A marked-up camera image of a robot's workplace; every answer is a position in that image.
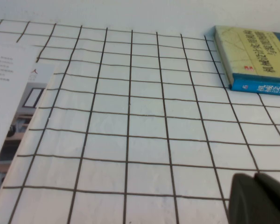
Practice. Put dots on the white product brochure book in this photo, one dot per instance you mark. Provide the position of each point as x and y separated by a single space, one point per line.
4 93

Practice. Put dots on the yellow and blue hardcover book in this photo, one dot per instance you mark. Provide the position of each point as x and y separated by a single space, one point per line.
247 51

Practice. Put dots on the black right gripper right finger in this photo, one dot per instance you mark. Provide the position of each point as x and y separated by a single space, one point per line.
275 203

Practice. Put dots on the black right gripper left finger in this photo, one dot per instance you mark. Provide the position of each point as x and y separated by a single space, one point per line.
243 203

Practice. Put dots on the white black-grid table mat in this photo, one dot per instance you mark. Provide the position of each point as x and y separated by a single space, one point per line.
140 116

